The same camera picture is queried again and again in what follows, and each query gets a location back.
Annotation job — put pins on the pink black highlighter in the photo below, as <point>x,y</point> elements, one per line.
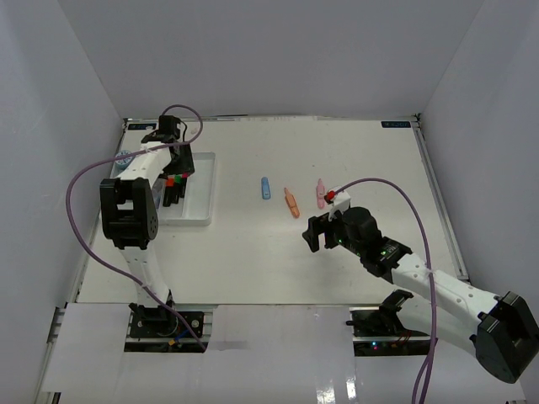
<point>183,184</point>

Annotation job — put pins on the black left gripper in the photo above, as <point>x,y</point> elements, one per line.
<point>186,164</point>

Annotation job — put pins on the black label sticker left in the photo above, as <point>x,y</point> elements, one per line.
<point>142,126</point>

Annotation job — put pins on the green black highlighter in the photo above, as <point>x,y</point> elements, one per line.
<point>176,190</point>

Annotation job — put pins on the black label sticker right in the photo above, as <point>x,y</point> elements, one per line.
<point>395,124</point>

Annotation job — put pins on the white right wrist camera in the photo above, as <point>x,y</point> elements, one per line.
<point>338,201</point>

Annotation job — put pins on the blue jar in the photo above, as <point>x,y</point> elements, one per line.
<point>157,193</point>
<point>123,159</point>

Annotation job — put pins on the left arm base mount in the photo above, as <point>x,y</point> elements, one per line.
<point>155,328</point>

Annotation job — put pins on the white compartment tray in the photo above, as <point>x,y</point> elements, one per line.
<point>198,189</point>

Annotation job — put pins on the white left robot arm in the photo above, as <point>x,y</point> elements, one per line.
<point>135,245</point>

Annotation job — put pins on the blue correction tape pen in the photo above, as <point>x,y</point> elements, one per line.
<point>265,188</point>

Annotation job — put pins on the pink correction tape pen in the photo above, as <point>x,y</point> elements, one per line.
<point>320,193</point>

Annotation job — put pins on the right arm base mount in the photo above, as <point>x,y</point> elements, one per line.
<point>377,331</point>

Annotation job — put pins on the orange correction tape pen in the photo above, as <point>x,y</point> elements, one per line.
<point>291,203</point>

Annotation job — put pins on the orange black highlighter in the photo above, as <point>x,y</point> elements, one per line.
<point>168,195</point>

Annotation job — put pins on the black label sticker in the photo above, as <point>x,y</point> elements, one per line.
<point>395,124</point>
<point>142,126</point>

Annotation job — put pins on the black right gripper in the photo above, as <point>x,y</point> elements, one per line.
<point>315,224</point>

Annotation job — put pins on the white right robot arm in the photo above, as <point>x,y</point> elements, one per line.
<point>500,331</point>

